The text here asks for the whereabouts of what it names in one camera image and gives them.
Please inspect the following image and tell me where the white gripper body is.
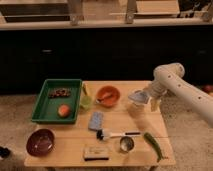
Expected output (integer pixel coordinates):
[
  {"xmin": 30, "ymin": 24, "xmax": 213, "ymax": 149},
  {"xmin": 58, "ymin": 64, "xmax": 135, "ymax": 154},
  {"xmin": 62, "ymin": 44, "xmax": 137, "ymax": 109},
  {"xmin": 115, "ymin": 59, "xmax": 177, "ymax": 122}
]
[{"xmin": 144, "ymin": 80, "xmax": 166, "ymax": 99}]

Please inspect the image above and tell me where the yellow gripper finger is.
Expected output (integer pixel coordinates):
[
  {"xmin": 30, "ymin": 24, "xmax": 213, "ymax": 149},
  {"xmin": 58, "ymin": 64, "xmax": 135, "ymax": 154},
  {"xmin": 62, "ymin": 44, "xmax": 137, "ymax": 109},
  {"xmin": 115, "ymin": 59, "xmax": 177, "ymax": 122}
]
[{"xmin": 150, "ymin": 98, "xmax": 161, "ymax": 112}]

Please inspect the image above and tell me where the light blue towel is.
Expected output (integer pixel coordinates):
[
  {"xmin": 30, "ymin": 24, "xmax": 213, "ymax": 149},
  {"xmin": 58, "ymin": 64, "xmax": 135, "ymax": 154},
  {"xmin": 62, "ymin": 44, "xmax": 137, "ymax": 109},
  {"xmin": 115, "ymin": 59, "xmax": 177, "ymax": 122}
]
[{"xmin": 128, "ymin": 90, "xmax": 150, "ymax": 105}]

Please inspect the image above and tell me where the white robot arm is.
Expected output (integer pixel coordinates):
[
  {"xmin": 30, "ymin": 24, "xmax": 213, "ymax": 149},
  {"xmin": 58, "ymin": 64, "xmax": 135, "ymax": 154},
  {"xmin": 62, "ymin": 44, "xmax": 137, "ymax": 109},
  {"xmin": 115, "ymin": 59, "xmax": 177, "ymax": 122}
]
[{"xmin": 145, "ymin": 63, "xmax": 213, "ymax": 127}]

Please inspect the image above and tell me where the green chili pepper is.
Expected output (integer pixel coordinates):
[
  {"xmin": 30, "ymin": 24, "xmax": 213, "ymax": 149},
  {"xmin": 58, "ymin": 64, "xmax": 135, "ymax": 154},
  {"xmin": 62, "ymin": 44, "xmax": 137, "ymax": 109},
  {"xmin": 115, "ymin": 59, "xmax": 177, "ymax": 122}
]
[{"xmin": 144, "ymin": 132, "xmax": 164, "ymax": 162}]

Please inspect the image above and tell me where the orange bowl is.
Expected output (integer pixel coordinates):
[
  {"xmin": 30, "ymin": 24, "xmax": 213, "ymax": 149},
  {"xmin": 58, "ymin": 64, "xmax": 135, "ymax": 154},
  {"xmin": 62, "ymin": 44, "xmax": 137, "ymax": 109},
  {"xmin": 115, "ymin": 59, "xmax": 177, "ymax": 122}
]
[{"xmin": 96, "ymin": 86, "xmax": 120, "ymax": 107}]

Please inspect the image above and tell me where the spoon in orange bowl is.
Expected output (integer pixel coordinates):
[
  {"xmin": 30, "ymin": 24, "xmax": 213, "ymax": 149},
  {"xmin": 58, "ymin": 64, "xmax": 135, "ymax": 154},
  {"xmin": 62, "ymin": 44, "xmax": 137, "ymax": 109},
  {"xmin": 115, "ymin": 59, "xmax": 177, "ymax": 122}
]
[{"xmin": 96, "ymin": 94, "xmax": 112, "ymax": 103}]

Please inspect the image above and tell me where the small metal cup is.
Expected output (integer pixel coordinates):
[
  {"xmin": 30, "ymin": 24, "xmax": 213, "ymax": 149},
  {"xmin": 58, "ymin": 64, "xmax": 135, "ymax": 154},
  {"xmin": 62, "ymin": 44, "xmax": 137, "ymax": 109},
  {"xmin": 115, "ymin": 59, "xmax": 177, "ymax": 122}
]
[{"xmin": 120, "ymin": 136, "xmax": 134, "ymax": 153}]

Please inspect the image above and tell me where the wooden table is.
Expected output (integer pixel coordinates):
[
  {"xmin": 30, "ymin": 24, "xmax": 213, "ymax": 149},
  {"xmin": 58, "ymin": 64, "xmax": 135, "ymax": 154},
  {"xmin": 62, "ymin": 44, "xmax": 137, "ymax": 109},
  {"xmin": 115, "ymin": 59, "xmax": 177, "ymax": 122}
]
[{"xmin": 23, "ymin": 80, "xmax": 177, "ymax": 171}]

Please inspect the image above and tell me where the blue sponge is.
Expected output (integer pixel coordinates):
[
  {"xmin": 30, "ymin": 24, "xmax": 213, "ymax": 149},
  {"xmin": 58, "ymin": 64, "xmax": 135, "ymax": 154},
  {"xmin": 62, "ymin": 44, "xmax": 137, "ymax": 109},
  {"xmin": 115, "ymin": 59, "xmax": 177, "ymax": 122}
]
[{"xmin": 88, "ymin": 112, "xmax": 103, "ymax": 131}]

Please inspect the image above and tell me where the green plastic cup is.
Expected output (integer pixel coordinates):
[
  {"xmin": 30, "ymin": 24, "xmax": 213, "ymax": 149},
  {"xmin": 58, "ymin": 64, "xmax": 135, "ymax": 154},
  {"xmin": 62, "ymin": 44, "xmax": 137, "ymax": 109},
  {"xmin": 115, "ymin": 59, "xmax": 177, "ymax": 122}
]
[{"xmin": 80, "ymin": 95, "xmax": 92, "ymax": 110}]

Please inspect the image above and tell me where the tan box with black edge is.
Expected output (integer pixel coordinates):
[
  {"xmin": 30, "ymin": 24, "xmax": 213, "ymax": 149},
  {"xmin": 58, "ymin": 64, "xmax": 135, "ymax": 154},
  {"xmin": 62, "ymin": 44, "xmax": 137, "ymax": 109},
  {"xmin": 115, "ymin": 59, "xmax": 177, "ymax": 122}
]
[{"xmin": 83, "ymin": 146, "xmax": 109, "ymax": 161}]

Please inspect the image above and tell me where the orange fruit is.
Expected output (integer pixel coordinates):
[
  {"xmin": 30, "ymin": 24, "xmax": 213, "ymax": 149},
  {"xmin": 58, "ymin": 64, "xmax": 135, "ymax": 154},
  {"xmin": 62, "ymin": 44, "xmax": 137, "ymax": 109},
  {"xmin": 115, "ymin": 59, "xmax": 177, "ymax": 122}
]
[{"xmin": 58, "ymin": 104, "xmax": 71, "ymax": 118}]

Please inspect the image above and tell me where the brown skewer food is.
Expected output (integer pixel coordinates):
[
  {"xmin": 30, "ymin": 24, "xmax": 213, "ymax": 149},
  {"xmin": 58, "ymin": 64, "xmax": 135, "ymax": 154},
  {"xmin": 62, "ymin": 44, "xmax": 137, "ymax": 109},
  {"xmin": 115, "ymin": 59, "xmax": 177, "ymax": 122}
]
[{"xmin": 48, "ymin": 88, "xmax": 71, "ymax": 98}]

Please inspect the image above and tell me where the green plastic tray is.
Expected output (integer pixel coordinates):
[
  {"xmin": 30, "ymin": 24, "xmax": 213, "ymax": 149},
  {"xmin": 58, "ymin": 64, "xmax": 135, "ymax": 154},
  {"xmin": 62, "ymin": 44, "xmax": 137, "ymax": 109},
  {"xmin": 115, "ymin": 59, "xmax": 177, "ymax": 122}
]
[{"xmin": 31, "ymin": 79, "xmax": 82, "ymax": 124}]

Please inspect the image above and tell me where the dark red bowl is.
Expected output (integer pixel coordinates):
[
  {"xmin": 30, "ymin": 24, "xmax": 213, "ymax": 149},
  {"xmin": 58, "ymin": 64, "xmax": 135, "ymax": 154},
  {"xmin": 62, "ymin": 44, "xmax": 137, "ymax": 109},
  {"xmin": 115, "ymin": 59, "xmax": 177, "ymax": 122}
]
[{"xmin": 26, "ymin": 129, "xmax": 55, "ymax": 157}]

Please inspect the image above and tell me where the black cabinet counter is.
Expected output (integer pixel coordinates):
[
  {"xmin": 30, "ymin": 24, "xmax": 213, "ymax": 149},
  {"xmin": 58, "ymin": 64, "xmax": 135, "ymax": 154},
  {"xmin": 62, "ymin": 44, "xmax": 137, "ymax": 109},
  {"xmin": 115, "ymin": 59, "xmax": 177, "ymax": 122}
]
[{"xmin": 0, "ymin": 22, "xmax": 213, "ymax": 94}]

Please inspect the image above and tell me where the black object on floor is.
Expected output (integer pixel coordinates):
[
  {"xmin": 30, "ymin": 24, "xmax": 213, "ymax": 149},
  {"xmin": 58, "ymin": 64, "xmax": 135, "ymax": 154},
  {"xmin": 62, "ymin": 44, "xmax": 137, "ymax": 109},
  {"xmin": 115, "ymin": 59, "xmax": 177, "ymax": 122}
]
[{"xmin": 0, "ymin": 146, "xmax": 11, "ymax": 158}]

